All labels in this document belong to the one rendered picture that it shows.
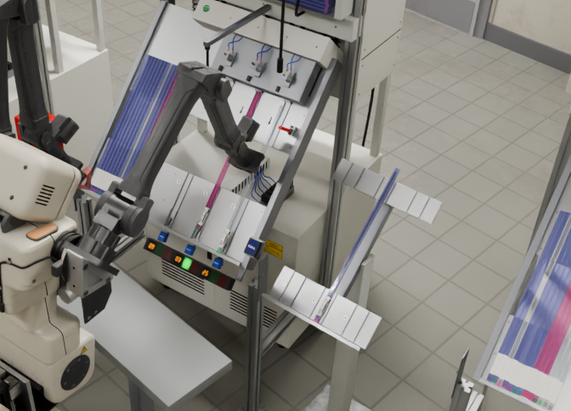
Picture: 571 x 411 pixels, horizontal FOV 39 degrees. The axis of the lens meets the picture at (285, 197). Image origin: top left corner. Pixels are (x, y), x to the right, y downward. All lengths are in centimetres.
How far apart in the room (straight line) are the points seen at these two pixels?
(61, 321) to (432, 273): 198
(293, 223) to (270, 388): 66
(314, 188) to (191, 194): 57
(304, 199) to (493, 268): 115
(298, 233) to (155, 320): 61
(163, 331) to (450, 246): 175
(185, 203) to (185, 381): 61
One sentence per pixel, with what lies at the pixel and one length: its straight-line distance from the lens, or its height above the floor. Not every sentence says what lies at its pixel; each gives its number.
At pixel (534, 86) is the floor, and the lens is 530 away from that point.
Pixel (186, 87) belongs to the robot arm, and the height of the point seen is 148.
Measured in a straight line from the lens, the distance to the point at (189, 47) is 279.
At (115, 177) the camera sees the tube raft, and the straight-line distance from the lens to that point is 278.
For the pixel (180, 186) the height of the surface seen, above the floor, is 82.
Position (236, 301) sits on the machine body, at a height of 18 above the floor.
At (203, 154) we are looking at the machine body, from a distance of 316.
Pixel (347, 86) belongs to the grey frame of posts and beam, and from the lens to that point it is 261.
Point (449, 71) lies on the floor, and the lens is 528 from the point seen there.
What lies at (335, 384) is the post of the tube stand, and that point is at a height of 24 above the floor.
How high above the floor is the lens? 241
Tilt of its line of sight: 37 degrees down
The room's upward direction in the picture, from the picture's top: 4 degrees clockwise
